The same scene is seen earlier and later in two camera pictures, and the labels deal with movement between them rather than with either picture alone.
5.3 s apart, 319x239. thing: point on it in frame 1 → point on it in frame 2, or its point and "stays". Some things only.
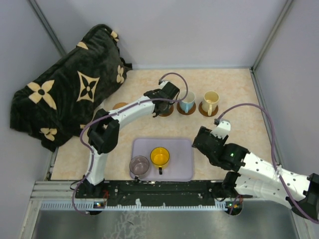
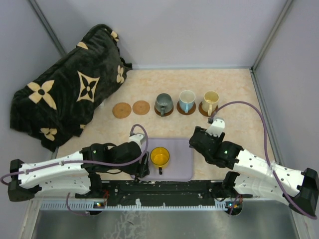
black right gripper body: [207, 131] stays
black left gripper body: [165, 109] → [135, 168]
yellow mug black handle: [160, 156] stays
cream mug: [210, 101] stays
